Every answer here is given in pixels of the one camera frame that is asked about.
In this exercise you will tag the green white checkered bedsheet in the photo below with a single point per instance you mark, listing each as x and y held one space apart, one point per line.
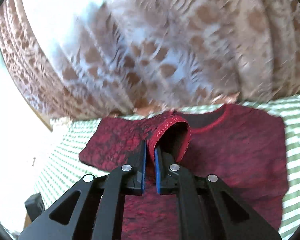
62 168

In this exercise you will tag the brown floral patterned curtain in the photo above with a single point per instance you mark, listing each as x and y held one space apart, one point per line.
86 59

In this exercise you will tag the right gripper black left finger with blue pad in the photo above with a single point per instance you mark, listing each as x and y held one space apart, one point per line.
93 207

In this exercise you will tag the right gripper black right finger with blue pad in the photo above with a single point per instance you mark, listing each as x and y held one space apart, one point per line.
207 208

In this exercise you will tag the dark red knitted garment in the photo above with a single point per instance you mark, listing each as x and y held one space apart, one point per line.
245 147

